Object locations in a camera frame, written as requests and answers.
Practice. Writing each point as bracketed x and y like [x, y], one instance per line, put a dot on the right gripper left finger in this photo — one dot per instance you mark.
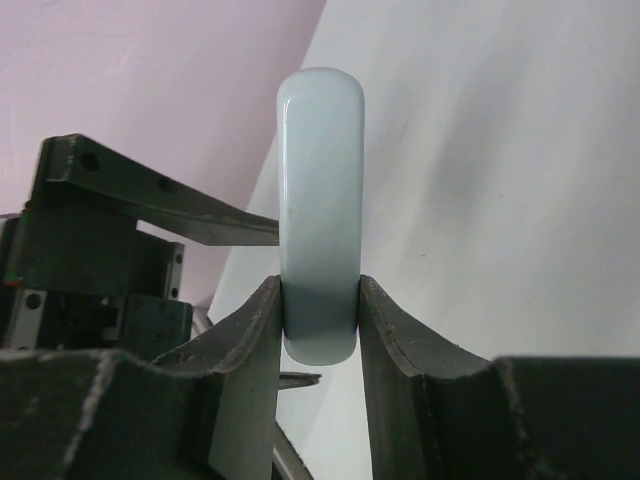
[204, 410]

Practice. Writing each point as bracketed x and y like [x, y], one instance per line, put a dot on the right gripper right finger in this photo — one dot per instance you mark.
[437, 411]

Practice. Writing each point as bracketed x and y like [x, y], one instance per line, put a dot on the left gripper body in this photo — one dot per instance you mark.
[76, 277]

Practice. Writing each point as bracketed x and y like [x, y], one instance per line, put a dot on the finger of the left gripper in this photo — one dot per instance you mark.
[298, 379]
[78, 163]

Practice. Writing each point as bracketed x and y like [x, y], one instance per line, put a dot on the light blue white stapler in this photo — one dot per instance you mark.
[320, 151]

